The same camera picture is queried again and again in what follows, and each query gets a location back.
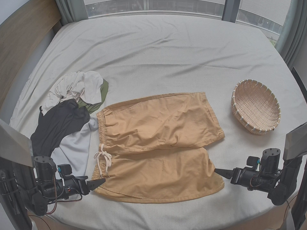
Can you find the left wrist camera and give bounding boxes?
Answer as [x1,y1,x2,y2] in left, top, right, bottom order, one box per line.
[57,164,88,180]

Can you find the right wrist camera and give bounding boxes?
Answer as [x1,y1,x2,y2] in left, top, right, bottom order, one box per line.
[247,156,261,171]

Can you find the cream garment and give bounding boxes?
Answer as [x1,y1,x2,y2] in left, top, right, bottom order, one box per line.
[42,71,104,115]

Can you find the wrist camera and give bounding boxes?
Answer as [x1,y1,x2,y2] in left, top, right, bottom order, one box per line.
[57,164,88,180]
[247,156,261,171]

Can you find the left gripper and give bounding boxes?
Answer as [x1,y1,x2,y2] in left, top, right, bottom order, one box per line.
[56,176,90,198]

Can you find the round woven basket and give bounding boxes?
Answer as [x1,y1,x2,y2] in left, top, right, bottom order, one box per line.
[231,79,281,135]

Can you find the bed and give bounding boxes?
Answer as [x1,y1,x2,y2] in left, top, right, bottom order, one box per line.
[0,0,307,230]

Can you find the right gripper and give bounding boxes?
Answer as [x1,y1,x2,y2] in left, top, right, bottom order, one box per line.
[230,167,262,189]

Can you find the green garment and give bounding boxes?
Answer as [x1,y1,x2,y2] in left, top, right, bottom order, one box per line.
[76,79,109,114]

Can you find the black garment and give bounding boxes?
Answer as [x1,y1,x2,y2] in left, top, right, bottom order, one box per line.
[30,99,91,158]

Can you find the grey-green curtain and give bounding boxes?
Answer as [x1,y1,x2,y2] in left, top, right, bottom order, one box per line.
[273,0,307,68]
[41,0,89,26]

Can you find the tan shorts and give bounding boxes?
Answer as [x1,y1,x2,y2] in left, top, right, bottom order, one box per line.
[92,92,226,204]

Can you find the pale grey garment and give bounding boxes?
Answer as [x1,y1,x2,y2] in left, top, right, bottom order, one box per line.
[51,115,99,177]

